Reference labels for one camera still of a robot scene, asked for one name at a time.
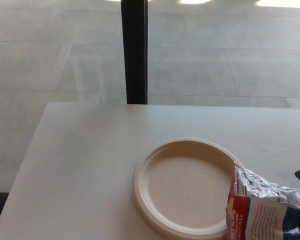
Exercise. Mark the black vertical window post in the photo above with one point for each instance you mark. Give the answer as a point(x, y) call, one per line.
point(136, 50)

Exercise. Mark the beige round paper plate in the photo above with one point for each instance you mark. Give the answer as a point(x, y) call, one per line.
point(180, 185)

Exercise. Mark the red white sunflower seed bag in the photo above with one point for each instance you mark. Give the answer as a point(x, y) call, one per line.
point(267, 212)

